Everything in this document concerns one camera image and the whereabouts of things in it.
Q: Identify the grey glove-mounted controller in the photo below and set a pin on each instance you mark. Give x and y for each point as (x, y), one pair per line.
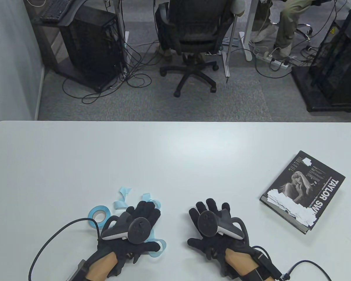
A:
(210, 224)
(136, 229)

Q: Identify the person's left little finger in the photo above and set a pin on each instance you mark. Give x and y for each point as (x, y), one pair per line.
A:
(130, 210)

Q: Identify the silver aluminium profile bar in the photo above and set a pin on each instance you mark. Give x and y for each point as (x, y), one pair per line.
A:
(230, 46)

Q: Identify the black computer tower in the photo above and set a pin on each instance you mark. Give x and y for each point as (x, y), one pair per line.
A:
(90, 49)

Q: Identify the person's left forearm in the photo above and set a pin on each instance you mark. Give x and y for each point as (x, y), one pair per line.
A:
(101, 265)

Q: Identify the black photo cover book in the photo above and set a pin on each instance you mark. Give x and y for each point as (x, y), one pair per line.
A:
(318, 181)

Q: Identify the black equipment rack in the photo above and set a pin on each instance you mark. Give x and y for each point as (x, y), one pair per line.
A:
(336, 67)

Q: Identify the person's left hand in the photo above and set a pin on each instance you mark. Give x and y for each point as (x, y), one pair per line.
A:
(128, 251)

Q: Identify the person's right hand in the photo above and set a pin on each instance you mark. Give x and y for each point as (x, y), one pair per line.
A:
(213, 246)

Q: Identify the black keyboard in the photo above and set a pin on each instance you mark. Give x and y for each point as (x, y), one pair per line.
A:
(54, 10)

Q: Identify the person's right middle finger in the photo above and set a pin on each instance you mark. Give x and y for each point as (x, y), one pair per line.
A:
(201, 206)

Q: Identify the white desk leg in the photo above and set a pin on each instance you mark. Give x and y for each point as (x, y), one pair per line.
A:
(247, 29)

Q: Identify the chrome chair base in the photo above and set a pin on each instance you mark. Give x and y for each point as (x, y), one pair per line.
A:
(305, 29)

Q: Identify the pile of white paper strips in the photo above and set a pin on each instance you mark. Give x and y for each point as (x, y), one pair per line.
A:
(292, 209)

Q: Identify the person's right thumb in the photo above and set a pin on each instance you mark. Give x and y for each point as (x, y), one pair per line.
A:
(195, 242)

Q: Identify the black office chair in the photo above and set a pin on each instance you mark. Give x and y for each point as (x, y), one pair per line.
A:
(193, 32)

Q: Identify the blue tape roll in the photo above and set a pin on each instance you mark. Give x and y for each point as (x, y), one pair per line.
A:
(94, 211)

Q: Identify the person's right forearm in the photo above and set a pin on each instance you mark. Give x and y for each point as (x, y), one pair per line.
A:
(239, 260)

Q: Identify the small white sticker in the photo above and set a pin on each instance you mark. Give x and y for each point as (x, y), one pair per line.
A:
(306, 161)

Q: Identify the person's right little finger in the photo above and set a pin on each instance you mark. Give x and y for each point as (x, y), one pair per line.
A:
(225, 209)

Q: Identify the person's left thumb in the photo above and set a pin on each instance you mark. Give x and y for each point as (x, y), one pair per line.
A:
(152, 247)

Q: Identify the white power strip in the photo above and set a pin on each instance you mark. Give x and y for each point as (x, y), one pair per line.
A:
(273, 61)

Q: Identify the curled blue tape strip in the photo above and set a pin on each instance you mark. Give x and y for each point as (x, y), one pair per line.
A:
(125, 191)
(157, 202)
(120, 204)
(159, 252)

